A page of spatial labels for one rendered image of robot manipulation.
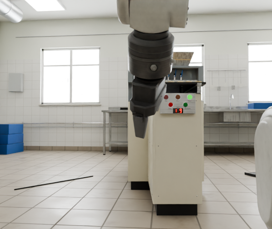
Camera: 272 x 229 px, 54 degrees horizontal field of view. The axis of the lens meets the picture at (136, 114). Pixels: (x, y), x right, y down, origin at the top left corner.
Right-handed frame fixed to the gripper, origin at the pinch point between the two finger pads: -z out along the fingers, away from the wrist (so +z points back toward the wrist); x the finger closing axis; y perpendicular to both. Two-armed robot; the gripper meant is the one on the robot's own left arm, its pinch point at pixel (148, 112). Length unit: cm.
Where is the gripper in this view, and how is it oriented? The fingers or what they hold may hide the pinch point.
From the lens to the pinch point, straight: 60.4
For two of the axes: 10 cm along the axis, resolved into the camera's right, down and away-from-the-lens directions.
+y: -9.4, -2.1, 2.8
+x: 3.5, -5.6, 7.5
